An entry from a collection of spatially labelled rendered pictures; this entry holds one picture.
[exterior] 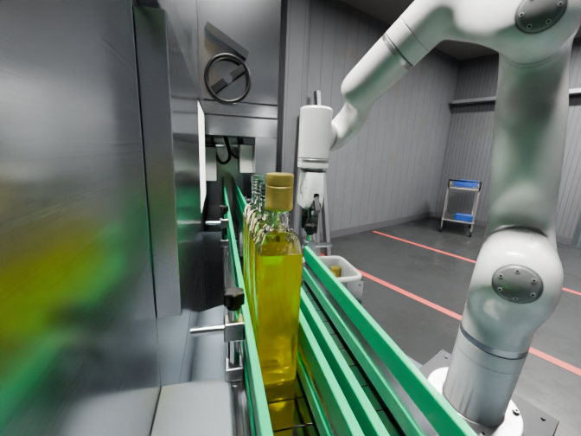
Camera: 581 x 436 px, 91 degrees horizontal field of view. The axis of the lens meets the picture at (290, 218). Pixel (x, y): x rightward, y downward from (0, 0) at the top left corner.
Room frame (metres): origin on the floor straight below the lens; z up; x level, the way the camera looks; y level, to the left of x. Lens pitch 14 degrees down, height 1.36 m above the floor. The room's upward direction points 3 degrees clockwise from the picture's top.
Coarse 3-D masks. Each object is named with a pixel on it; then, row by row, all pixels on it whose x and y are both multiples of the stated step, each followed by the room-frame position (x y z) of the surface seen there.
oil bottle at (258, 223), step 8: (256, 224) 0.39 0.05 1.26; (264, 224) 0.38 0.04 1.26; (248, 232) 0.42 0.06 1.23; (256, 232) 0.38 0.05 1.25; (248, 240) 0.42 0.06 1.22; (248, 248) 0.42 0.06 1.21; (248, 256) 0.41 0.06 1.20; (248, 264) 0.41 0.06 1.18; (248, 272) 0.41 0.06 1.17; (248, 280) 0.41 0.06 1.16; (248, 288) 0.41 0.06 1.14; (248, 296) 0.41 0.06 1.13; (248, 304) 0.41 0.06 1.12
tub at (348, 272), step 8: (320, 256) 0.91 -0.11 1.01; (328, 256) 0.91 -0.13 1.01; (336, 256) 0.92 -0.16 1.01; (328, 264) 0.90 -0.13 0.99; (336, 264) 0.91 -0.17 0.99; (344, 264) 0.87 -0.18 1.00; (344, 272) 0.86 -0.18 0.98; (352, 272) 0.81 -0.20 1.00; (360, 272) 0.79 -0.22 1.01; (344, 280) 0.75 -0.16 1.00; (352, 280) 0.75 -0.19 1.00
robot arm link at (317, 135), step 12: (312, 108) 0.75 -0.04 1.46; (324, 108) 0.75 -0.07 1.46; (300, 120) 0.77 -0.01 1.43; (312, 120) 0.75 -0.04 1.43; (324, 120) 0.75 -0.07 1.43; (300, 132) 0.77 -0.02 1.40; (312, 132) 0.75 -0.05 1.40; (324, 132) 0.75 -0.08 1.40; (336, 132) 0.80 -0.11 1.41; (300, 144) 0.77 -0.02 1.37; (312, 144) 0.75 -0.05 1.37; (324, 144) 0.75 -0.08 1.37; (300, 156) 0.76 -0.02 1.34; (312, 156) 0.75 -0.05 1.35; (324, 156) 0.75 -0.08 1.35
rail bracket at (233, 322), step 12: (228, 288) 0.34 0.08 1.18; (240, 288) 0.34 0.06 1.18; (228, 300) 0.33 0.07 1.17; (240, 300) 0.33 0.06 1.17; (228, 312) 0.33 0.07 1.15; (216, 324) 0.33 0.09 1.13; (228, 324) 0.32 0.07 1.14; (240, 324) 0.33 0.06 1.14; (192, 336) 0.32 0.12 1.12; (228, 336) 0.32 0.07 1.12; (240, 336) 0.33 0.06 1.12; (228, 348) 0.33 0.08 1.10; (228, 360) 0.33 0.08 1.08; (240, 360) 0.34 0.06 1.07; (228, 372) 0.32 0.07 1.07; (240, 372) 0.33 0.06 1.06
